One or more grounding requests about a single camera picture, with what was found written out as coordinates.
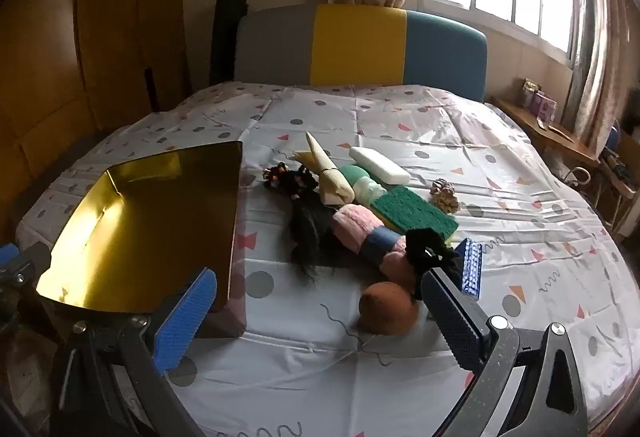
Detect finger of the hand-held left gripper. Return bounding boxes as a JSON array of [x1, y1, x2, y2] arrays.
[[0, 241, 53, 290]]

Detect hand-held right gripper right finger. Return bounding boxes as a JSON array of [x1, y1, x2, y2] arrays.
[[420, 267, 591, 437]]

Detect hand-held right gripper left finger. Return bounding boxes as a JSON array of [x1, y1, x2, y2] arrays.
[[47, 267, 221, 437]]

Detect black scrunchie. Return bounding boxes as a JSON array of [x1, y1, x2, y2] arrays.
[[404, 228, 463, 288]]

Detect gold cardboard box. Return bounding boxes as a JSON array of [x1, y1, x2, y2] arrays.
[[35, 140, 248, 340]]

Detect pink towel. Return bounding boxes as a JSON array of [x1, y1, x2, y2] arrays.
[[331, 206, 418, 290]]

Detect black beaded hair piece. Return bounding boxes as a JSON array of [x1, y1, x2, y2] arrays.
[[263, 162, 341, 285]]

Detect green silicone brush bottle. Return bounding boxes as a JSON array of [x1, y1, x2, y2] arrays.
[[341, 163, 388, 206]]

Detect white sponge block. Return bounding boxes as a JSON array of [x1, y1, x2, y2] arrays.
[[348, 146, 411, 185]]

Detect cream cloth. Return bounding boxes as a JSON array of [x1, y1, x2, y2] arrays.
[[292, 132, 353, 208]]

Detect green yellow scouring sponge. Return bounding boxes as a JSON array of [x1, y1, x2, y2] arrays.
[[369, 187, 460, 242]]

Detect wooden wardrobe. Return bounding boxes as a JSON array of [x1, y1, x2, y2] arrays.
[[0, 0, 193, 238]]

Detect patterned white bed sheet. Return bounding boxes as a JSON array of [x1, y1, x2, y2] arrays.
[[15, 82, 640, 437]]

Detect wooden side table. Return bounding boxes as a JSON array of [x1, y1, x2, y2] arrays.
[[492, 94, 603, 170]]

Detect small pink boxes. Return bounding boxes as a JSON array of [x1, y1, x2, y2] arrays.
[[522, 78, 558, 122]]

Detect grey yellow blue headboard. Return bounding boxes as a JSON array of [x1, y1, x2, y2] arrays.
[[235, 3, 488, 104]]

